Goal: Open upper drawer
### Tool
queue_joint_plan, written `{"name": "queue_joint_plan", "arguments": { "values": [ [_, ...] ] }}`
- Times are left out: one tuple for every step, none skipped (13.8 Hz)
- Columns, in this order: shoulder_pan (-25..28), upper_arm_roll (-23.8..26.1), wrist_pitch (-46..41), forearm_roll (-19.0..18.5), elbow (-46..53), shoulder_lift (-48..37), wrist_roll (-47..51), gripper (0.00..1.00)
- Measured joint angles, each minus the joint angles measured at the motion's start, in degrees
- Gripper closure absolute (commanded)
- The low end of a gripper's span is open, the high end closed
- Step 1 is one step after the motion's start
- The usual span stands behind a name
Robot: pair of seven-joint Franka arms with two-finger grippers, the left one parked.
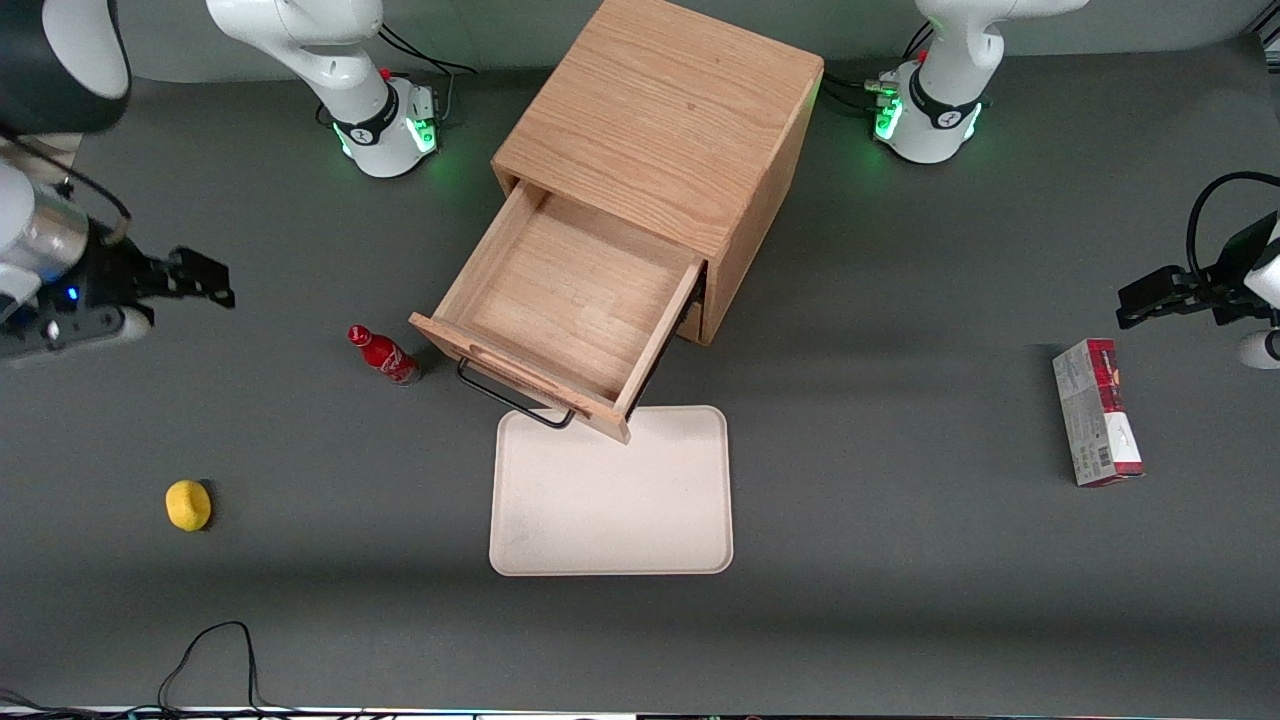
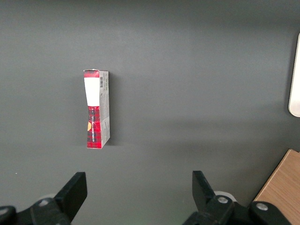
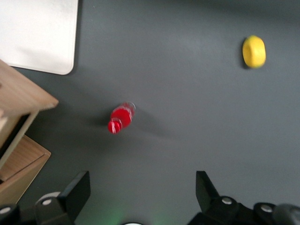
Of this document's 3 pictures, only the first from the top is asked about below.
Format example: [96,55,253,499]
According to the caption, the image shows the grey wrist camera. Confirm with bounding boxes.
[0,304,154,365]
[1237,328,1280,372]

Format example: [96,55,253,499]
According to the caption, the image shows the black metal drawer handle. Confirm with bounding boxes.
[457,357,577,431]

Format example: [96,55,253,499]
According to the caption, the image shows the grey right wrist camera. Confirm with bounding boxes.
[0,304,154,365]

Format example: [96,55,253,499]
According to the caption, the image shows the black left base cables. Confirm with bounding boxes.
[822,20,936,119]

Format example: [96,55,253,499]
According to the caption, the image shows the red soda bottle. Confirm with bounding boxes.
[346,324,423,387]

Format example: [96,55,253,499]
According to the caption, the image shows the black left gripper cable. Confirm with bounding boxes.
[1186,171,1280,293]

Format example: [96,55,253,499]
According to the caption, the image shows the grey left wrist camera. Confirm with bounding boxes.
[1237,328,1280,372]

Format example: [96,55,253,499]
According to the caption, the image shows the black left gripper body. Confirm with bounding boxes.
[1190,212,1279,327]

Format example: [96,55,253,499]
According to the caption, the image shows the black cable on table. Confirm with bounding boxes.
[0,620,301,720]

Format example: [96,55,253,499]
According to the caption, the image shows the yellow lemon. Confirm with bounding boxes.
[164,479,213,533]

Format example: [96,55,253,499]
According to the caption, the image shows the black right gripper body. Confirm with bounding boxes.
[55,238,179,319]

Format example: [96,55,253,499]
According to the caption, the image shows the black right base cables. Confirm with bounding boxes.
[316,22,479,129]

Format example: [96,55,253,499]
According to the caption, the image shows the black base cables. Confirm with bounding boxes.
[316,22,479,129]
[822,20,936,119]

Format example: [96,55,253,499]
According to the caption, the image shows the white plastic tray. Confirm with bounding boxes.
[488,405,734,577]

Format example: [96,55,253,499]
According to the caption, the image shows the red plaid cardboard box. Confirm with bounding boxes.
[1052,338,1146,488]

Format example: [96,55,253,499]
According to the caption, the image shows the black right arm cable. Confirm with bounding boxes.
[0,125,133,246]

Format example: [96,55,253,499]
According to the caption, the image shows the wooden drawer cabinet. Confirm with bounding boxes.
[491,0,825,346]

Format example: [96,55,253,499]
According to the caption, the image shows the wooden drawer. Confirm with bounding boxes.
[408,180,707,444]

